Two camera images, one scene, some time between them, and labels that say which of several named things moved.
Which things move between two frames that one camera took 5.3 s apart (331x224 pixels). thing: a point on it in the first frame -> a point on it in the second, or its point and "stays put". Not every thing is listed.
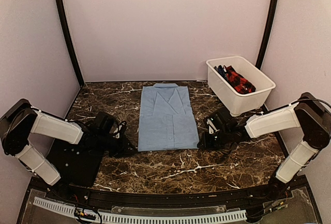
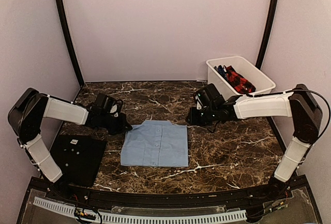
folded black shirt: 77,164 stays put
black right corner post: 273,13 stays put
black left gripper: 123,150 -> 121,128
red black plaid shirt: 241,84 stays put
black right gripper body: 217,142 -> 202,119
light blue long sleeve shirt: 167,120 -> 155,143
